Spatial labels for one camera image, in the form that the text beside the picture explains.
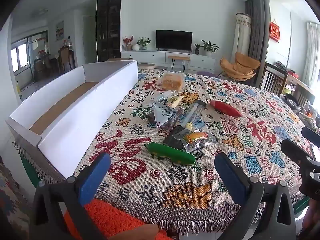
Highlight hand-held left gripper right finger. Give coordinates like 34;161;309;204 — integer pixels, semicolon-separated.
214;152;297;240

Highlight green sausage packet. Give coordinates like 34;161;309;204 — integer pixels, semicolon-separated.
144;142;197;166

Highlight printed woven blanket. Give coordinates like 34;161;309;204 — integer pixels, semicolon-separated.
12;69;315;235

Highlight wooden dining chair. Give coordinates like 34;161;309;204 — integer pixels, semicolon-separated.
58;46;75;73

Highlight red sausage packet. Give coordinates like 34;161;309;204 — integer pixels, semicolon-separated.
209;100;244;118

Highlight large potted plant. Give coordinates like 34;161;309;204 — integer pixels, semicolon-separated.
201;40;220;57

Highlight person's right hand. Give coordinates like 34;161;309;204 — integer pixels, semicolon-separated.
301;199;320;240

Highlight dark wooden chair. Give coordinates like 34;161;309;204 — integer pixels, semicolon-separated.
260;62;288;97

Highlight wall painting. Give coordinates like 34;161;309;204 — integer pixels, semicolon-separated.
55;20;65;40

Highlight leafy plant in pot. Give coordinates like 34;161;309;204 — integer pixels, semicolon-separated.
136;37;152;50

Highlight white television cabinet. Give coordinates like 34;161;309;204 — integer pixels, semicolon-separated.
121;50;216;71

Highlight black snack packet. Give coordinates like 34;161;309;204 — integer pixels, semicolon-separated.
162;125;190;152

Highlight bread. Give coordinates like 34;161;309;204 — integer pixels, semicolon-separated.
160;71;186;90

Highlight white sheer curtain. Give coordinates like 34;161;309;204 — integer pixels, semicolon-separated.
306;21;320;90

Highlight sliding glass door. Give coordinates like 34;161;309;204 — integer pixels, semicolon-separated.
10;30;49;85

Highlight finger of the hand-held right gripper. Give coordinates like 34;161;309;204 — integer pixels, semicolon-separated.
280;138;317;167
301;127;320;143

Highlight orange shaggy cloth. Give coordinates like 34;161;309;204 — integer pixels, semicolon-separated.
64;199;173;240

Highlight dark glass display cabinet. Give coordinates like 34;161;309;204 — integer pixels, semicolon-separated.
96;0;122;62

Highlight black television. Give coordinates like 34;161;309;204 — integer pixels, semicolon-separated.
156;29;193;52

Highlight clear plastic snack packet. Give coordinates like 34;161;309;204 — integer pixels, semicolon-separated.
151;90;175;104

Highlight yellow snack packet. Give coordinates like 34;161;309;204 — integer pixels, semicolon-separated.
165;94;185;109

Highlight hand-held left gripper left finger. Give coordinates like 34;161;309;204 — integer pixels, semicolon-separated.
29;152;112;240

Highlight long clear black-ended packet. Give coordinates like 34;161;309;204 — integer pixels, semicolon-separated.
178;99;207;130

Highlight white cardboard box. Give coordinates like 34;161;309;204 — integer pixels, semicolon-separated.
5;60;138;180

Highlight orange snack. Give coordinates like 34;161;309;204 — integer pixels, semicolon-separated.
184;130;218;153

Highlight grey curtain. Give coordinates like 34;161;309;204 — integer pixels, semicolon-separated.
245;0;272;88

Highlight red flowers in vase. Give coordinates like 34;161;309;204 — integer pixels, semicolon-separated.
122;35;134;51

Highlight orange lounge chair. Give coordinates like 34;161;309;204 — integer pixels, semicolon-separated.
220;52;261;82

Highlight red wall hanging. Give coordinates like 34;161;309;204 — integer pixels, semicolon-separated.
269;20;281;42

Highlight patterned floor rug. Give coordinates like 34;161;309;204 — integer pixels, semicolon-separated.
0;155;38;240

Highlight grey triangular snack packet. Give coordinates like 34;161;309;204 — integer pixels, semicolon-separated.
152;103;178;128

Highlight covered standing air conditioner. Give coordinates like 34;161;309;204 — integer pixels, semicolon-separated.
234;12;252;60

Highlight wooden stool with metal legs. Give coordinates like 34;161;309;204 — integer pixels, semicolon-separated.
167;55;190;73

